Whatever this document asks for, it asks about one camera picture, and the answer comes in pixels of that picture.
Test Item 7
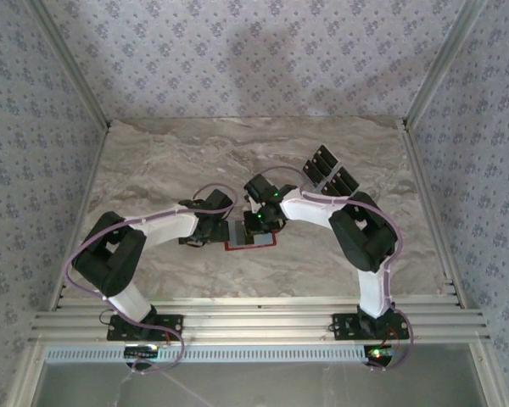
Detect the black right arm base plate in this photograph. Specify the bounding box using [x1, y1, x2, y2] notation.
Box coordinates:
[332, 312, 411, 341]

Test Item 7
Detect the aluminium frame post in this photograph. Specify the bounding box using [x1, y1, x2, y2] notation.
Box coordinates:
[400, 0, 491, 131]
[23, 0, 114, 131]

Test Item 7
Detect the grey slotted cable duct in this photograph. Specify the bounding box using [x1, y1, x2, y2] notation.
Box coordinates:
[42, 343, 472, 365]

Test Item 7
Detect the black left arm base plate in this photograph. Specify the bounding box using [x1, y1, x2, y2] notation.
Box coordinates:
[106, 314, 184, 341]

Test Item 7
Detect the aluminium lower frame leg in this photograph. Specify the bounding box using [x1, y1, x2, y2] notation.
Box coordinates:
[6, 343, 48, 407]
[468, 342, 508, 407]

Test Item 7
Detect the aluminium table side rail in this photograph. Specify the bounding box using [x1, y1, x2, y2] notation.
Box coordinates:
[46, 125, 112, 313]
[400, 125, 470, 310]

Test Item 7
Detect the red leather card holder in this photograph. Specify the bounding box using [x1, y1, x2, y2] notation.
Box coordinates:
[223, 219, 278, 253]

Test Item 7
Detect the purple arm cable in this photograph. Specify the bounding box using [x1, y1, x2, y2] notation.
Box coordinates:
[63, 182, 238, 376]
[258, 164, 415, 374]

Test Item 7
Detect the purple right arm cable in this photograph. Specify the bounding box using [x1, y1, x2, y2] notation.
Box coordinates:
[258, 164, 415, 374]

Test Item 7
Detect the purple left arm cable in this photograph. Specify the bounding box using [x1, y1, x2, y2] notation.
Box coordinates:
[63, 182, 238, 376]

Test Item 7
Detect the thin pale wire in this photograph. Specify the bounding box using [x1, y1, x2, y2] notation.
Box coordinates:
[165, 372, 215, 407]

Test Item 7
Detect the aluminium mounting rail beam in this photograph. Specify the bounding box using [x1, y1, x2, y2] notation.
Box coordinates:
[27, 296, 491, 343]

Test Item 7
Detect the black VIP credit card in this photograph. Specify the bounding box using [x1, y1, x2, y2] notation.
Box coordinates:
[322, 180, 347, 199]
[316, 144, 341, 167]
[334, 164, 361, 190]
[309, 152, 334, 175]
[300, 159, 327, 187]
[328, 172, 354, 195]

